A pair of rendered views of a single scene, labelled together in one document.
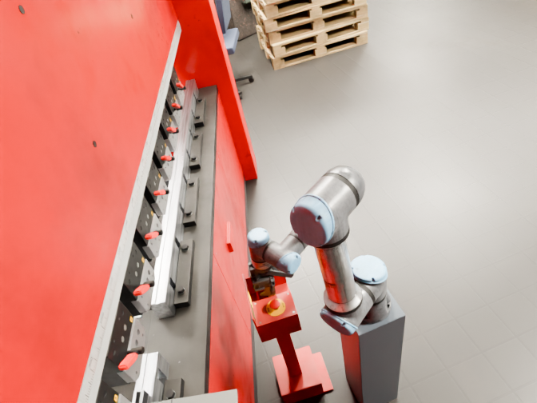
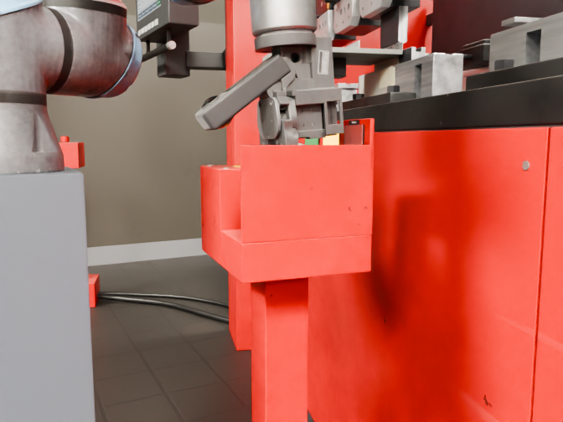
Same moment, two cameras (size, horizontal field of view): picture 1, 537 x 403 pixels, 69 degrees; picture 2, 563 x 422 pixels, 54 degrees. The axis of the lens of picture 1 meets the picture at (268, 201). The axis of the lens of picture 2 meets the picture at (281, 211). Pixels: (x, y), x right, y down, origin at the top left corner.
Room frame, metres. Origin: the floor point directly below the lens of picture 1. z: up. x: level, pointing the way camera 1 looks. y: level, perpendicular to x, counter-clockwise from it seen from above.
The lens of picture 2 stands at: (1.52, -0.13, 0.82)
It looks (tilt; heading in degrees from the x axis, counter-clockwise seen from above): 7 degrees down; 162
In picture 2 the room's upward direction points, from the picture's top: straight up
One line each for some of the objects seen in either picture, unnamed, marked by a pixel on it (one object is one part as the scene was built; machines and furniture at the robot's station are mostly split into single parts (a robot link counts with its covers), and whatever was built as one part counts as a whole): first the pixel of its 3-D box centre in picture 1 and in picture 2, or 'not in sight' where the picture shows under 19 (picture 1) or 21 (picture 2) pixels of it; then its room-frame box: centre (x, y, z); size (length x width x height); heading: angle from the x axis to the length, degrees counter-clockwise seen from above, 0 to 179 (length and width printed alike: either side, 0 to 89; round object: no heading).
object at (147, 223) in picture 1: (139, 230); not in sight; (0.96, 0.44, 1.18); 0.15 x 0.09 x 0.17; 174
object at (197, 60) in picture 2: not in sight; (214, 56); (-0.93, 0.35, 1.17); 0.40 x 0.24 x 0.07; 174
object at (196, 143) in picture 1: (196, 149); not in sight; (1.78, 0.30, 0.89); 0.30 x 0.05 x 0.03; 174
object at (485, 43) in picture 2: not in sight; (460, 53); (0.41, 0.66, 1.01); 0.26 x 0.12 x 0.05; 84
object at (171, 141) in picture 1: (161, 130); not in sight; (1.56, 0.38, 1.18); 0.15 x 0.09 x 0.17; 174
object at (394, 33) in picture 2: not in sight; (393, 33); (0.39, 0.50, 1.05); 0.10 x 0.02 x 0.10; 174
